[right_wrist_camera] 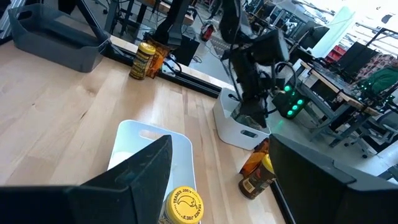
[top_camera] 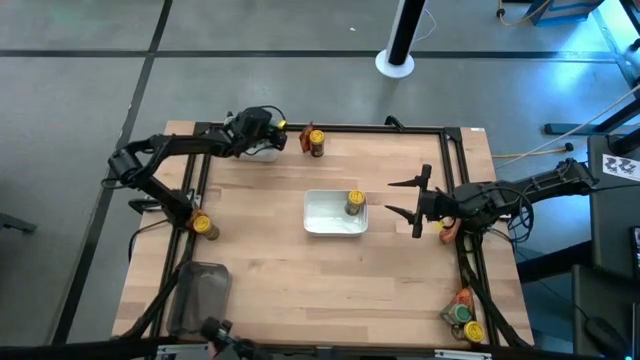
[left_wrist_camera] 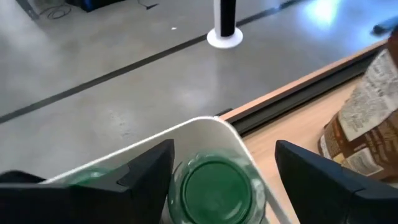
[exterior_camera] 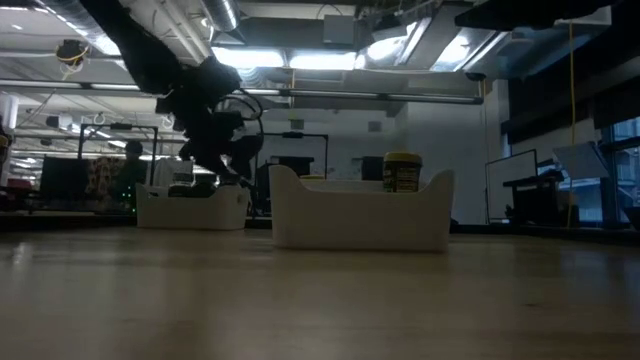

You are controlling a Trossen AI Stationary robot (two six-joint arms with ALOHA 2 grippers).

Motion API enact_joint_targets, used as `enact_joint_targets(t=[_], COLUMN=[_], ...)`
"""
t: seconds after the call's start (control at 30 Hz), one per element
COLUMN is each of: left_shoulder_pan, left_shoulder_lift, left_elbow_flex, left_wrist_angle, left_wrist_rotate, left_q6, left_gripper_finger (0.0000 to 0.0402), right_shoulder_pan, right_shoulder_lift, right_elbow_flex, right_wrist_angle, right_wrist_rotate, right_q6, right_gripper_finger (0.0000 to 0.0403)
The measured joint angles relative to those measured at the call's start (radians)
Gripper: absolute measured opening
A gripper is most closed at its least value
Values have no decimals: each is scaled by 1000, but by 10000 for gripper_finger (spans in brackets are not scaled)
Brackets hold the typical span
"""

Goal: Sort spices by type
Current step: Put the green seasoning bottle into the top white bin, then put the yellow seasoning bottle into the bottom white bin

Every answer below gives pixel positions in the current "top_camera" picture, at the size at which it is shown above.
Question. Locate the grey translucent plastic tray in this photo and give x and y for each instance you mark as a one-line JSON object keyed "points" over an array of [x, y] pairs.
{"points": [[200, 295]]}

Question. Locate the black desk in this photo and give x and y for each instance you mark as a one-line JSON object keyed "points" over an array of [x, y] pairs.
{"points": [[615, 225]]}

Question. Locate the blue board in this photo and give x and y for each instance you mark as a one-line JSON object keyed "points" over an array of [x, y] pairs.
{"points": [[565, 10]]}

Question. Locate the black computer mouse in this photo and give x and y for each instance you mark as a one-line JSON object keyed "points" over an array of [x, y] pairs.
{"points": [[602, 335]]}

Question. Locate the grey stand foot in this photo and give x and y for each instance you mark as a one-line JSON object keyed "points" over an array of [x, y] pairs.
{"points": [[17, 223]]}

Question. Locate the black stand base bar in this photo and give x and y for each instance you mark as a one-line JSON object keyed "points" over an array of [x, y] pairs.
{"points": [[575, 129]]}

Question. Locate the black metal table frame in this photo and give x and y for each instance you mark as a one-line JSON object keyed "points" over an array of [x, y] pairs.
{"points": [[350, 128]]}

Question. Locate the yellow lid spice jar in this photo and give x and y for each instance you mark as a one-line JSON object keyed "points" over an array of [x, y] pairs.
{"points": [[355, 197], [474, 331], [202, 223], [316, 137]]}

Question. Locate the black and white pole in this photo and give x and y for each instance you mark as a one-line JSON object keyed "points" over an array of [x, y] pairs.
{"points": [[405, 25]]}

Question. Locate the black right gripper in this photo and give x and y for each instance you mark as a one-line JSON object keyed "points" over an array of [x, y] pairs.
{"points": [[440, 205]]}

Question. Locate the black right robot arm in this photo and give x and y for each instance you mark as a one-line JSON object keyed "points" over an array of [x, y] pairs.
{"points": [[540, 187]]}

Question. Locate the white plastic bin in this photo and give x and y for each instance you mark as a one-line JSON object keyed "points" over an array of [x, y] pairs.
{"points": [[265, 156], [325, 215]]}

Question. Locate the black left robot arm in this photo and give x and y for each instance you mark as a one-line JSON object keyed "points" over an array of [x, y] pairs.
{"points": [[165, 144]]}

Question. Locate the white paper with black marks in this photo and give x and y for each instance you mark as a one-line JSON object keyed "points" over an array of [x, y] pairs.
{"points": [[620, 167]]}

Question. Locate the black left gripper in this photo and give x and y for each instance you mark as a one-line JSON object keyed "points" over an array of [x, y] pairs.
{"points": [[255, 125]]}

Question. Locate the black camera on mount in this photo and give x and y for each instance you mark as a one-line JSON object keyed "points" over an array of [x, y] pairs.
{"points": [[215, 330]]}

